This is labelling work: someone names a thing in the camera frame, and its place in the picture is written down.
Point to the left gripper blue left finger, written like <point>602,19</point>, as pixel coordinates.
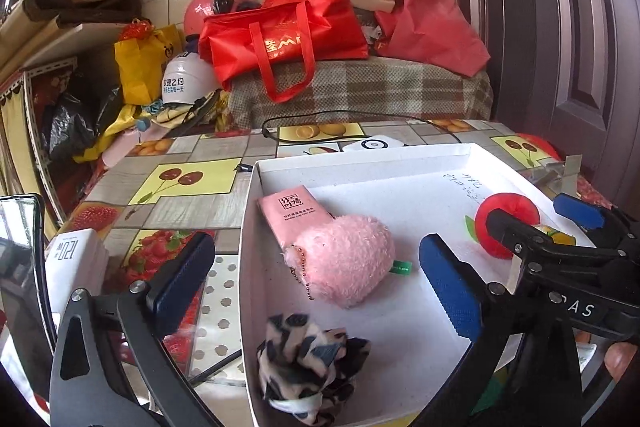
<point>175,284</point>

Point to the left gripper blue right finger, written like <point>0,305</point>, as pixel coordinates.
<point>457,286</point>

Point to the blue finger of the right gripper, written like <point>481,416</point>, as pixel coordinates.
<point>510,236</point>
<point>580,209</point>

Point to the red plush tomato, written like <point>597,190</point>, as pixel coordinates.
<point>517,205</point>

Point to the pink fluffy plush toy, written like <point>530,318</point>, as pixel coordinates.
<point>344,261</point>

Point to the pink tissue pack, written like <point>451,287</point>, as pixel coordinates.
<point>292,211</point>

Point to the black white patterned scrunchie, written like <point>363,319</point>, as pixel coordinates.
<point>306,371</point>

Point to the yellow tissue pack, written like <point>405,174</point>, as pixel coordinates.
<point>557,236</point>

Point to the person's right hand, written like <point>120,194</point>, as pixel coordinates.
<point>617,357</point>

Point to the white shallow box tray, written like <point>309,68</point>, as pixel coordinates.
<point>414,191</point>

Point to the white small cardboard box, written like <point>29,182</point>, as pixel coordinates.
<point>74,259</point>

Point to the fruit pattern tablecloth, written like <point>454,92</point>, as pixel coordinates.
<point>147,205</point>

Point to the black smartphone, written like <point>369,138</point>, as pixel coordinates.
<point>27,355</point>

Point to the black plastic bag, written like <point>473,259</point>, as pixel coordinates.
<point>71,126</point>

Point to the white safety helmet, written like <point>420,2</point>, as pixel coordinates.
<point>187,78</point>

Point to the matte red fabric bag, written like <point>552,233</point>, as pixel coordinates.
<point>431,32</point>

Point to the yellow shopping bag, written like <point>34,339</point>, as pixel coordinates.
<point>142,53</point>

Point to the glossy red tote bag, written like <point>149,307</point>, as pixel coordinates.
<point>281,31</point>

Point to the red motorcycle helmet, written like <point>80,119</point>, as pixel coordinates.
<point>198,10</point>

